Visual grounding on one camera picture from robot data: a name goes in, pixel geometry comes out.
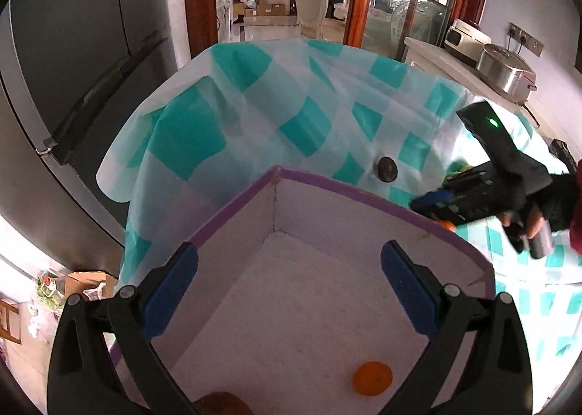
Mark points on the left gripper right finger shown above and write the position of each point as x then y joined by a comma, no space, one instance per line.
497,376

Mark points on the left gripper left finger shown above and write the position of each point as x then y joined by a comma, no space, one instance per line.
82,378

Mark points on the right hand on gripper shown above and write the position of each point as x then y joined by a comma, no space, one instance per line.
559,205

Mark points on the tangerine beside box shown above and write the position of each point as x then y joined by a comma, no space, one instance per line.
448,225

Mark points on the cardboard box near fridge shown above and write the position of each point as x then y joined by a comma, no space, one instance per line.
95,285

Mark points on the steel cooking pot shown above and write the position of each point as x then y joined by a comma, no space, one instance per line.
506,73

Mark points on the dark round fruit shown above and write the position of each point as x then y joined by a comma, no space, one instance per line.
386,170

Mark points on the orange tangerine in box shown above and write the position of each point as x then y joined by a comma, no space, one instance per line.
372,379

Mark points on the red apple in box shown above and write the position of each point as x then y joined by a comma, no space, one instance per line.
222,403

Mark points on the white kitchen counter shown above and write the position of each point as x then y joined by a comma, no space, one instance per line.
435,61

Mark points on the white countertop oven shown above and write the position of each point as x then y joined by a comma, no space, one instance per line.
465,41

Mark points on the white box purple rim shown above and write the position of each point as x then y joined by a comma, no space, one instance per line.
290,299

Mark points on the white ornate chair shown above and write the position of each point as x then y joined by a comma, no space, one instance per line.
310,16

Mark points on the teal checkered tablecloth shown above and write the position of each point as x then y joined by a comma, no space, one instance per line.
241,109

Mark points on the cardboard boxes on floor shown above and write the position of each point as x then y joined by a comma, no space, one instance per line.
256,8

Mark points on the grey refrigerator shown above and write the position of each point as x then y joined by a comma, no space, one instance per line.
72,72

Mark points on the wall power socket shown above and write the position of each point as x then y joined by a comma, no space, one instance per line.
524,40

